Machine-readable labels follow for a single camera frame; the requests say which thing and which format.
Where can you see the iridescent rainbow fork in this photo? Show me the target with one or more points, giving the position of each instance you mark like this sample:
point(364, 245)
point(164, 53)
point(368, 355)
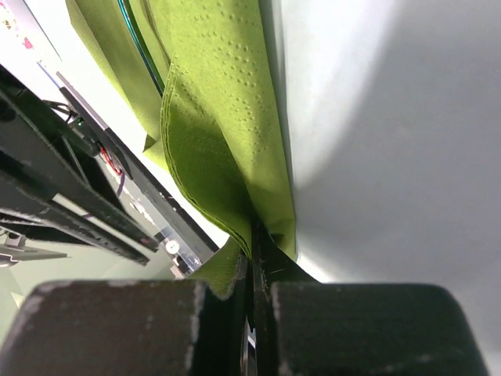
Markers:
point(133, 28)

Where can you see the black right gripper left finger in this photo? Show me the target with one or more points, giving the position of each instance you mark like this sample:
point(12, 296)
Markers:
point(128, 327)

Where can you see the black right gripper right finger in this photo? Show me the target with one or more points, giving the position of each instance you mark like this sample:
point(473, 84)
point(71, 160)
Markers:
point(304, 327)

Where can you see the green paper napkin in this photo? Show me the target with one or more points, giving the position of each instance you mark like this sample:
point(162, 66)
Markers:
point(216, 127)

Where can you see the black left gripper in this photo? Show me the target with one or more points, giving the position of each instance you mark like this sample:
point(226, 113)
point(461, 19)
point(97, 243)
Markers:
point(50, 176)

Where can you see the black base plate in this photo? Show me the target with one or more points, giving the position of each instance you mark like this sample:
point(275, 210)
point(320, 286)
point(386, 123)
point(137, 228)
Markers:
point(178, 234)

